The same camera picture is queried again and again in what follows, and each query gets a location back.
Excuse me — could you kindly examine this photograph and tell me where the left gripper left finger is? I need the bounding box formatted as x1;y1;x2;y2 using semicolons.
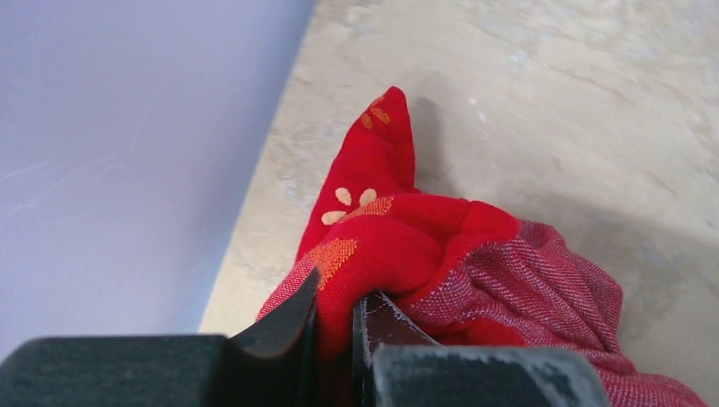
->
1;271;319;406

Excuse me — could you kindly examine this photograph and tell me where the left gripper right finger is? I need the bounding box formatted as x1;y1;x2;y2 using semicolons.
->
352;292;609;406

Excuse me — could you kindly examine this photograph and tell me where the red patterned pillowcase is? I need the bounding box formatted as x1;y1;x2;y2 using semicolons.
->
260;86;702;406

